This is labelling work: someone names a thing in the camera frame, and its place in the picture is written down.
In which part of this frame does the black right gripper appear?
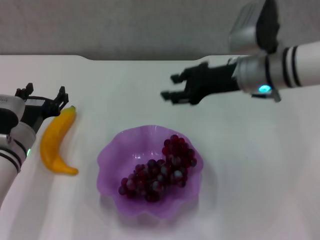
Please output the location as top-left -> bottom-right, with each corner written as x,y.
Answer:
160,61 -> 241,106

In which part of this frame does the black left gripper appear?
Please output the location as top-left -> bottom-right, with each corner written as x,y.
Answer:
14,82 -> 69,135

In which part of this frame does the yellow banana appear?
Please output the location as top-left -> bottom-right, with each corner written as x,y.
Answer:
39,105 -> 80,176

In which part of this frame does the dark red grape bunch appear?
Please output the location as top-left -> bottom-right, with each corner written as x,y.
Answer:
117,134 -> 198,203

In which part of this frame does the purple wavy plastic bowl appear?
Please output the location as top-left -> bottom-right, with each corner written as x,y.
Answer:
96,124 -> 205,221

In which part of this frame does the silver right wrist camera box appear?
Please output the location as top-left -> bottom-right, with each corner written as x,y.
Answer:
228,0 -> 281,55

